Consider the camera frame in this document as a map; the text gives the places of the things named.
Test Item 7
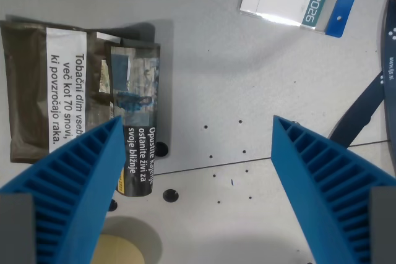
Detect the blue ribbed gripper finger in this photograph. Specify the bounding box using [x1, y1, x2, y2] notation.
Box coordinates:
[0, 114, 126, 264]
[271, 115, 396, 264]

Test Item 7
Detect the blue lanyard strap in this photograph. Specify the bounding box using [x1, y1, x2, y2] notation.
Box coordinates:
[321, 0, 368, 39]

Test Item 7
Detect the olive brown tobacco pouch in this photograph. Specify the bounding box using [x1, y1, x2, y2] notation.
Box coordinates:
[0, 19, 162, 198]

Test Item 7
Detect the navy printed lanyard ribbon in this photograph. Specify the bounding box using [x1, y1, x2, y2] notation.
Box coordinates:
[327, 0, 396, 148]

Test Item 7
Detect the pale yellow round disc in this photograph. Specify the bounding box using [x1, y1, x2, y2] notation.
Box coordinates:
[98, 234, 145, 264]

